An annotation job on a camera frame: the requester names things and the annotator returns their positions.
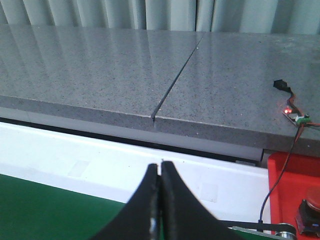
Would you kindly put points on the green conveyor belt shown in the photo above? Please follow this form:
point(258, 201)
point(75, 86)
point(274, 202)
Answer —
point(34, 211)

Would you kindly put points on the aluminium conveyor frame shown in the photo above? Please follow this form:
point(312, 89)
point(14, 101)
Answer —
point(262, 231)

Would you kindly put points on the small green circuit board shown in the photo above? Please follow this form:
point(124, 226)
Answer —
point(295, 118)

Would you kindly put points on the grey granite counter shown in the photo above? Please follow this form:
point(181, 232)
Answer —
point(202, 91)

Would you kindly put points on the red push button switch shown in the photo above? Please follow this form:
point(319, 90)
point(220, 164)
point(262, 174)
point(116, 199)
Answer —
point(308, 214)

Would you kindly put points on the black plug connector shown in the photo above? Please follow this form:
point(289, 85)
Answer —
point(282, 85)

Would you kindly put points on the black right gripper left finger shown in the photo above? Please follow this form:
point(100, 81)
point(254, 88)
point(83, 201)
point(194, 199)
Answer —
point(139, 219)

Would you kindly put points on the red plastic tray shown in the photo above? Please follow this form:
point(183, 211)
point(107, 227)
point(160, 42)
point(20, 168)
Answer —
point(301, 173)

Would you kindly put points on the grey curtain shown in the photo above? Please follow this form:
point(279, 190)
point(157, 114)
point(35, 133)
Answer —
point(243, 16)

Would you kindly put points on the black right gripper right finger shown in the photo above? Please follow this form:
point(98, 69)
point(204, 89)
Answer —
point(183, 216)

